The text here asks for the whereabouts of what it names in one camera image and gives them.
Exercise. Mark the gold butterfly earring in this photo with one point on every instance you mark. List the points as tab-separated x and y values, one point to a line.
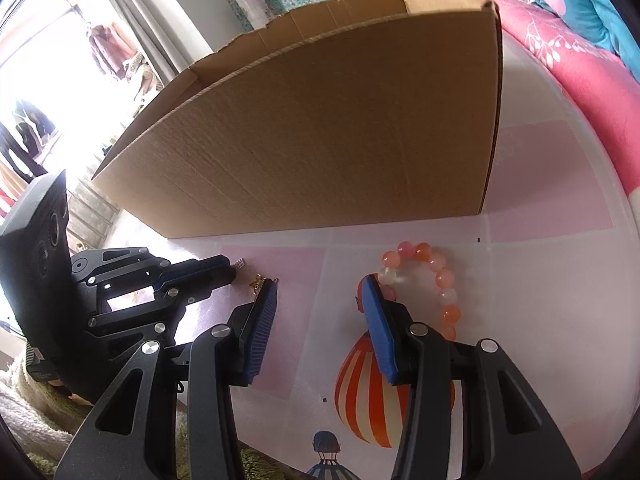
257	283

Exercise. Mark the hanging pink jacket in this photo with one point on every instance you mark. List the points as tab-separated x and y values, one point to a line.
107	47

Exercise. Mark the white patterned paper roll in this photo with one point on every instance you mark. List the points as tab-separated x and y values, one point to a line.
255	7

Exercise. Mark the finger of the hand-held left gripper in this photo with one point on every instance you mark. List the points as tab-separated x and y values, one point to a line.
200	266
200	290

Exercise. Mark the blue patterned quilt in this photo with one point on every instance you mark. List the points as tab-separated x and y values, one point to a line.
590	5

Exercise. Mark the metal window railing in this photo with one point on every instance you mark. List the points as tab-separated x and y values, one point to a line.
92	210

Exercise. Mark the brown cardboard box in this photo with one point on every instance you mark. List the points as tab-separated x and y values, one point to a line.
325	135

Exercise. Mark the gold abacus earring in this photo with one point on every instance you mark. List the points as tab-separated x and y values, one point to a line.
240	263

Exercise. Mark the white and green fleece garment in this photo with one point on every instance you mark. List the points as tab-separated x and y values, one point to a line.
25	410

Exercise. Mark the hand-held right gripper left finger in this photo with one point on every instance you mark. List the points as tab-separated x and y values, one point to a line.
260	330

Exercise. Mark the grey curtain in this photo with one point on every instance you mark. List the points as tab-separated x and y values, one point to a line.
165	20

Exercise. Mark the pink floral blanket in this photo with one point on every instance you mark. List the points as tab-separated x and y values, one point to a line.
575	70

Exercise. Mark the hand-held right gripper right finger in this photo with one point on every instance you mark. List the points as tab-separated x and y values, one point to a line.
380	330

